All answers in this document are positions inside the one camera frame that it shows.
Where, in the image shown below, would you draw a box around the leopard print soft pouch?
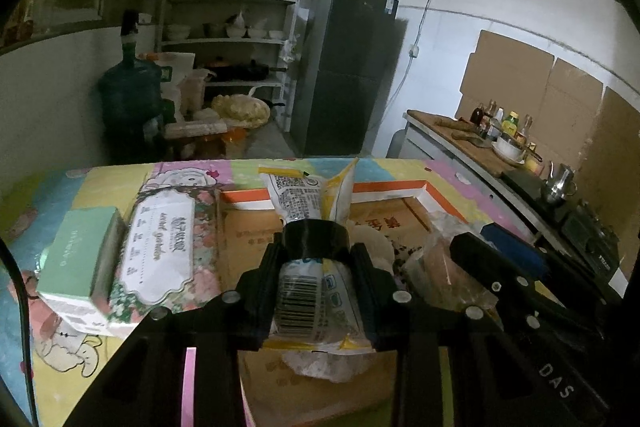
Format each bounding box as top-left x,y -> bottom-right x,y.
390,242 -> 418,273

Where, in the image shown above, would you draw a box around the dark refrigerator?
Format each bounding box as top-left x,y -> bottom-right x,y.
290,0 -> 401,158

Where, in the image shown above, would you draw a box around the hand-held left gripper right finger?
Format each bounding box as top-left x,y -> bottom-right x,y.
350,242 -> 543,427

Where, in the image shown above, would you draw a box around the cardboard wall sheets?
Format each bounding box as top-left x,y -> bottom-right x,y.
454,29 -> 640,258

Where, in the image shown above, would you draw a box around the kitchen cleaver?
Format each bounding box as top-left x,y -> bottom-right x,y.
451,131 -> 493,148

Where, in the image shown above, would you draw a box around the floral tissue pack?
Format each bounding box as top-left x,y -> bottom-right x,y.
107,187 -> 223,339

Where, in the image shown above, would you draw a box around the grey gas cylinder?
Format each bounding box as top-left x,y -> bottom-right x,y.
386,129 -> 407,158

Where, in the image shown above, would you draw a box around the clear plastic bag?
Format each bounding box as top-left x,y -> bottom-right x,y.
402,207 -> 496,308

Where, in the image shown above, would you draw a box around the white round soft pad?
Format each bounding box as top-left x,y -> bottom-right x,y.
350,224 -> 396,268

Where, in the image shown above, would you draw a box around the black wide band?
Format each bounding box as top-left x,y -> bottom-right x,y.
276,219 -> 352,262

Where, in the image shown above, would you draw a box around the green water jug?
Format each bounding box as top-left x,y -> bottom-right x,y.
97,9 -> 166,165

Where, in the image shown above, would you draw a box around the black cable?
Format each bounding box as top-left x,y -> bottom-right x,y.
0,237 -> 38,427

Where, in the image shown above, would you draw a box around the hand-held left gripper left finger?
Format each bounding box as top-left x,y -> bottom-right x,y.
65,234 -> 286,427

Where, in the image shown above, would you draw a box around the kitchen counter cabinet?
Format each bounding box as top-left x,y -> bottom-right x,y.
402,109 -> 626,303

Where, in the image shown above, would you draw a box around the black gas stove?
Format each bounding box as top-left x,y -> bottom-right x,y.
500,169 -> 631,288

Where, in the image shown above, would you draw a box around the orange-rimmed cardboard box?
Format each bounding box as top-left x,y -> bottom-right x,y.
217,179 -> 501,427

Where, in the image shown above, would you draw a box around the row of white bowls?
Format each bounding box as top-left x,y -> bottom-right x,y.
167,19 -> 286,42

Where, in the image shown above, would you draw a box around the white bowl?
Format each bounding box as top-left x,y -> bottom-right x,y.
492,137 -> 526,165

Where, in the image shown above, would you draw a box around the white sack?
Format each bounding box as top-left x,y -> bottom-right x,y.
160,52 -> 197,108

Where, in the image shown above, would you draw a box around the metal kettle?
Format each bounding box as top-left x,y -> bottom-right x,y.
542,162 -> 578,205

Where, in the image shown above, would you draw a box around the clear plastic container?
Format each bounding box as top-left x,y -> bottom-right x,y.
180,72 -> 208,115

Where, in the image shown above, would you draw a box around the flat wooden box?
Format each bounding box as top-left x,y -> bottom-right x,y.
165,119 -> 228,140

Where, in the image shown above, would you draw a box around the pale green box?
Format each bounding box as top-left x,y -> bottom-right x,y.
35,207 -> 126,338

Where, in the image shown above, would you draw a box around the row of condiment bottles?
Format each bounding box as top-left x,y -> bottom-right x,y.
470,99 -> 543,162

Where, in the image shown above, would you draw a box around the white crumpled plastic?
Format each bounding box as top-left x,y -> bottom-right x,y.
282,351 -> 373,384

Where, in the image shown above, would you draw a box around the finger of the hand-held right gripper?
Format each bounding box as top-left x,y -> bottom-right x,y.
449,232 -> 521,303
480,223 -> 547,280

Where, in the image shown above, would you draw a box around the yellow and white snack packet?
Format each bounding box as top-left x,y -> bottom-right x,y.
257,157 -> 376,355

